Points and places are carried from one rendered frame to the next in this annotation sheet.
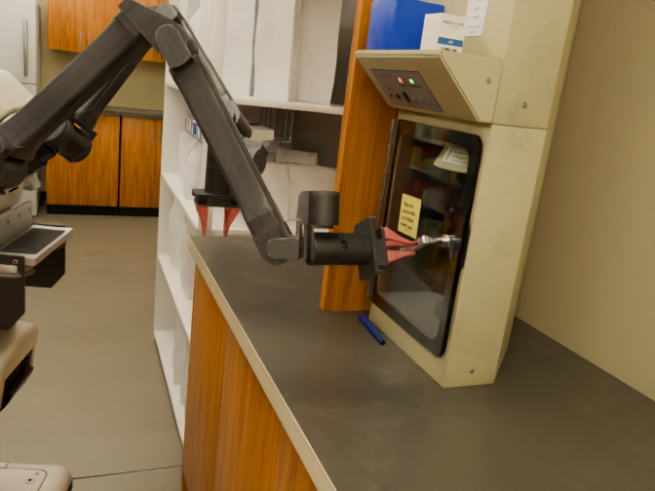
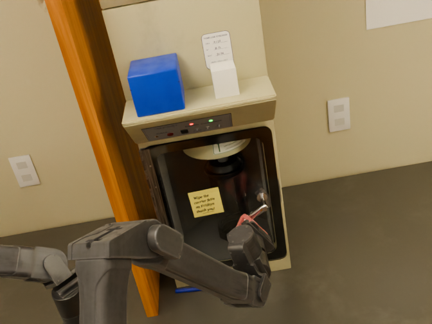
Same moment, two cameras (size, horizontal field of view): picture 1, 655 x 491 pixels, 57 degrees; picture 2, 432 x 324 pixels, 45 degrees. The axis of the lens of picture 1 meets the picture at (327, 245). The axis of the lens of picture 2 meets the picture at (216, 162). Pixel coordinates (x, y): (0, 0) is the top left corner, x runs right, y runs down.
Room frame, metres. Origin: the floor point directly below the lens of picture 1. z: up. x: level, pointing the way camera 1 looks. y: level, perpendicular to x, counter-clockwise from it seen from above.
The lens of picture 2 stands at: (0.68, 0.82, 1.95)
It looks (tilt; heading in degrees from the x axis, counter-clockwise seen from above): 30 degrees down; 294
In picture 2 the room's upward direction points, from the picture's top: 11 degrees counter-clockwise
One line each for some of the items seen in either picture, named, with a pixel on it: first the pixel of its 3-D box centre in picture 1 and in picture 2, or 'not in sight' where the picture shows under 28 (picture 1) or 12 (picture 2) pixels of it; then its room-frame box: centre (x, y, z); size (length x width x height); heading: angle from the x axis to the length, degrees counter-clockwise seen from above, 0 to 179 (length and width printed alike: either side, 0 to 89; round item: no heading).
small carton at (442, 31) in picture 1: (443, 35); (224, 79); (1.06, -0.15, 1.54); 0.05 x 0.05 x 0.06; 24
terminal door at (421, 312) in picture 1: (416, 230); (219, 206); (1.14, -0.17, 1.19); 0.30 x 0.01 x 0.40; 22
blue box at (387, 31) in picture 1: (404, 28); (157, 84); (1.19, -0.09, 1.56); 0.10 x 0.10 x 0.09; 23
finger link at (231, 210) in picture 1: (219, 215); not in sight; (1.29, 0.24, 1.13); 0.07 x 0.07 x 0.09; 23
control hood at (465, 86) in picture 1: (416, 83); (201, 118); (1.12, -0.12, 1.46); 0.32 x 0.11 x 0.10; 23
